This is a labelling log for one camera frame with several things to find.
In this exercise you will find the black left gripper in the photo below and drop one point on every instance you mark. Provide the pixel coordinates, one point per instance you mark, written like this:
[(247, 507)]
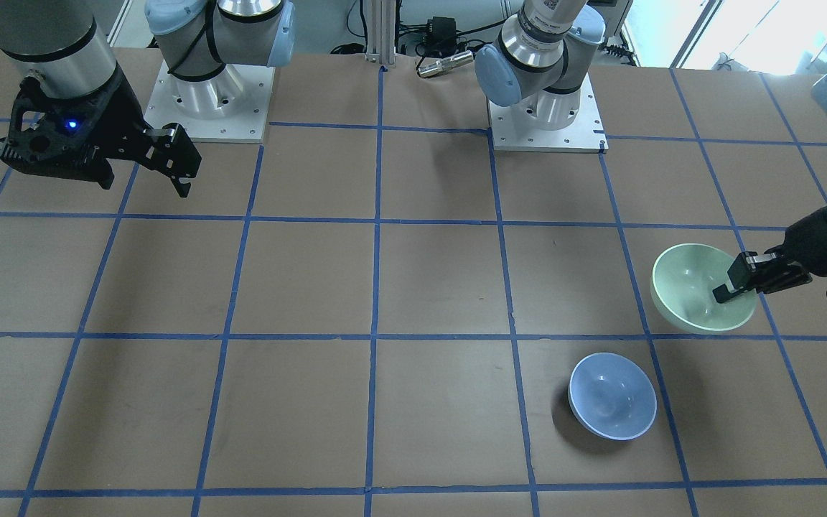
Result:
[(818, 240)]

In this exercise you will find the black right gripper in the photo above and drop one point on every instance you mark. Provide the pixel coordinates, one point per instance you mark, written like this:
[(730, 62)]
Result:
[(117, 109)]

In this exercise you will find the green bowl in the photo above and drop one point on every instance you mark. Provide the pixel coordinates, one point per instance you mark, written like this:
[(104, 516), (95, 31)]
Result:
[(682, 282)]

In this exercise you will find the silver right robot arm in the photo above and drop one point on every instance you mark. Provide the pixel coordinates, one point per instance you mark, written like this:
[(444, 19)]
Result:
[(71, 45)]

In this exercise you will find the blue bowl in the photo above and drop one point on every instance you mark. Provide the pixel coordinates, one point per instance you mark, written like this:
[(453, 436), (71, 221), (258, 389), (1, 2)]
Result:
[(612, 397)]

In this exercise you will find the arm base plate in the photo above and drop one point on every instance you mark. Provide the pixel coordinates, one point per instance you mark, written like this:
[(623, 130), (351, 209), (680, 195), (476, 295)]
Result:
[(230, 108), (548, 122)]

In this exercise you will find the aluminium frame post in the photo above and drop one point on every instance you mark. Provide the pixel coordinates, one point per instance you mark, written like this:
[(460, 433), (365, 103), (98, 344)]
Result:
[(381, 31)]

